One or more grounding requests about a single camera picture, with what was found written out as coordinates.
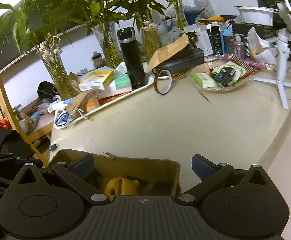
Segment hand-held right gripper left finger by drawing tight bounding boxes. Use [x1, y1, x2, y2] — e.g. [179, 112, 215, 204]
[9, 153, 111, 206]

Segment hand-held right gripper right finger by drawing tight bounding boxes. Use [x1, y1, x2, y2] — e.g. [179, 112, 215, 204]
[176, 154, 281, 205]

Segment brown cardboard box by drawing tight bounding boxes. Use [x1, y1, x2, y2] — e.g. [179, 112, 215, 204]
[47, 148, 181, 198]

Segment black cloth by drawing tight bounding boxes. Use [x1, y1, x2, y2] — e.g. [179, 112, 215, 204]
[0, 123, 37, 159]

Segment yellow plastic object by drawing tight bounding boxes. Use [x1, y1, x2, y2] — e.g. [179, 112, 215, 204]
[104, 176, 141, 197]

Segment blue-white mask pack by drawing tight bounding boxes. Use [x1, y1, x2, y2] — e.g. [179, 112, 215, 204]
[55, 112, 77, 128]

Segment wooden chair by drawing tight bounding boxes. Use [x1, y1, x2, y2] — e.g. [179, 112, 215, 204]
[0, 53, 50, 167]

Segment orange packet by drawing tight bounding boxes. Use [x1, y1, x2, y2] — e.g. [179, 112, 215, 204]
[85, 97, 100, 113]

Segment white squeeze bottle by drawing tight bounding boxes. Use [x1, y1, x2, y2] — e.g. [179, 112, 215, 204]
[47, 101, 68, 113]

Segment brown stick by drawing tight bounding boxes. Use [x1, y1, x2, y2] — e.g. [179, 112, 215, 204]
[199, 91, 212, 104]

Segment white tray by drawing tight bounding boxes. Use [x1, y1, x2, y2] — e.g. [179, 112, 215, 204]
[53, 62, 156, 130]

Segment black bag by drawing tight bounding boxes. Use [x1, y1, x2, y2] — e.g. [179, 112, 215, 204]
[37, 81, 58, 101]

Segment green wipes packet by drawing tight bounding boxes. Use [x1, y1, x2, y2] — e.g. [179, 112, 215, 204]
[191, 72, 218, 89]

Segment glass plate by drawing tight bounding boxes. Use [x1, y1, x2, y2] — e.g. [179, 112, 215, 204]
[190, 61, 257, 93]

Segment yellow cardboard box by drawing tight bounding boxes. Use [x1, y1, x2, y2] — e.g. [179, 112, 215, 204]
[78, 69, 115, 91]

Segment bamboo in tall glass vase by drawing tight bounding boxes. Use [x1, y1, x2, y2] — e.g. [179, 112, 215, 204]
[0, 1, 80, 101]

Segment amber tape roll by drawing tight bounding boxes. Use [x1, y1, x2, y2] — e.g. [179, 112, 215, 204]
[155, 69, 172, 95]

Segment green tissue pack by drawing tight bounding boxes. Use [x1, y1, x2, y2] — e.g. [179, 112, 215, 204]
[103, 62, 133, 97]

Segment small black box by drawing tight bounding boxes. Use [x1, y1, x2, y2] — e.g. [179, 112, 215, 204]
[214, 66, 237, 87]

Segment pile of green-white sachets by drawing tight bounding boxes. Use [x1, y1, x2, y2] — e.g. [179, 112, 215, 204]
[210, 62, 247, 81]

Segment black zip case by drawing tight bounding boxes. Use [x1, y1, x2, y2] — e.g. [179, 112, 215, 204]
[154, 48, 205, 74]

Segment striped curved strips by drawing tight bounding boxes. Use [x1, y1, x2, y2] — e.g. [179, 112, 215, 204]
[226, 53, 256, 72]

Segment black thermos bottle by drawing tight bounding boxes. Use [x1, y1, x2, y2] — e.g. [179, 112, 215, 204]
[117, 27, 147, 89]

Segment pink glitter pen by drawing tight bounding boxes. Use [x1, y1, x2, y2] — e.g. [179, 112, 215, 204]
[245, 60, 277, 68]

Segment brown paper envelope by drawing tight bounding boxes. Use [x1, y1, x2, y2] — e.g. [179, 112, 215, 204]
[148, 33, 189, 73]

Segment bamboo in wide glass vase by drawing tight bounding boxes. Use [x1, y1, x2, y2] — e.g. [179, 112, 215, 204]
[23, 0, 126, 68]

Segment pink soap pump bottle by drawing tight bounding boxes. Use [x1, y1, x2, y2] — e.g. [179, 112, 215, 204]
[233, 34, 245, 57]

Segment black upright carton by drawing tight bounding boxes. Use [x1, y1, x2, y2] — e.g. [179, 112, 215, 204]
[208, 26, 223, 56]

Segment white upright carton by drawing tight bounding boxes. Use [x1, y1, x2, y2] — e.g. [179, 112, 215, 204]
[198, 25, 211, 56]

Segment blue upright carton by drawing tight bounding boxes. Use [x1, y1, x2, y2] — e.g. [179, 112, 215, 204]
[220, 28, 236, 56]

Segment white gimbal tripod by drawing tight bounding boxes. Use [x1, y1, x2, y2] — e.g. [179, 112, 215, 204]
[251, 0, 291, 110]

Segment white plastic bag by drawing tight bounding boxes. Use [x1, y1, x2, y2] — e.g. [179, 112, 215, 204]
[246, 27, 278, 61]

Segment flat black box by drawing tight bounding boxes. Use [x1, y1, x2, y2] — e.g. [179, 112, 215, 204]
[231, 22, 281, 37]

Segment yellow cloth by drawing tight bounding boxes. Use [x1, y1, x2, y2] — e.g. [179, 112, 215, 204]
[198, 16, 225, 26]

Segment bamboo in small glass vase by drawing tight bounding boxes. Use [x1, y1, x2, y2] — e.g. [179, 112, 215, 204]
[160, 0, 196, 28]

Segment white plastic bowl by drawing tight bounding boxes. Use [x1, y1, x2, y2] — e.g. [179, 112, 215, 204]
[235, 5, 279, 26]

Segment brown drawstring paper pouch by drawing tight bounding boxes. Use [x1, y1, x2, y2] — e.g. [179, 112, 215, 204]
[64, 90, 99, 118]

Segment bamboo in string-tied vase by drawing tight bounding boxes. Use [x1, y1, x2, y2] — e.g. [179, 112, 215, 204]
[120, 0, 166, 61]

